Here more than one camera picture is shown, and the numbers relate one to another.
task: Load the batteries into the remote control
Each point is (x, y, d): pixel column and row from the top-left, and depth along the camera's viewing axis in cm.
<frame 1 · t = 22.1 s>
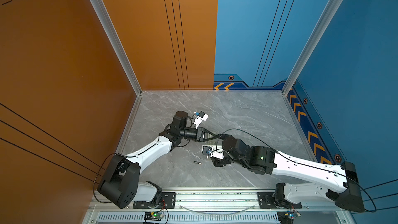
left hand: (215, 138, 73), fingers closed
right hand: (212, 144, 70), fingers open
AA battery near front: (199, 163, 87), on the table

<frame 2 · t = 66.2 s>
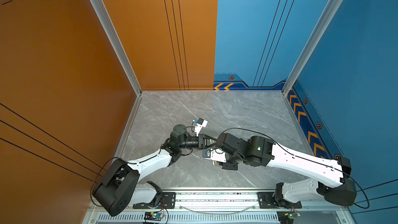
left hand: (218, 143, 71), fingers closed
right hand: (218, 156, 68), fingers open
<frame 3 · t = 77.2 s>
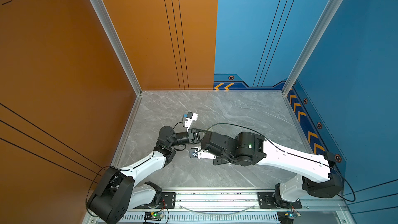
left hand: (211, 136, 67), fingers closed
right hand: (210, 144, 65), fingers closed
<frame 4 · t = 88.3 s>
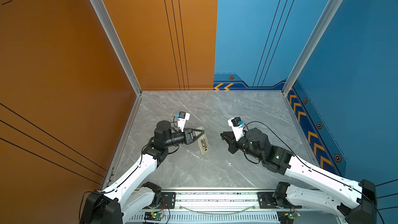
left hand: (203, 132, 72), fingers closed
right hand: (221, 134, 71), fingers closed
beige remote control: (202, 142, 72), point 21 cm above the table
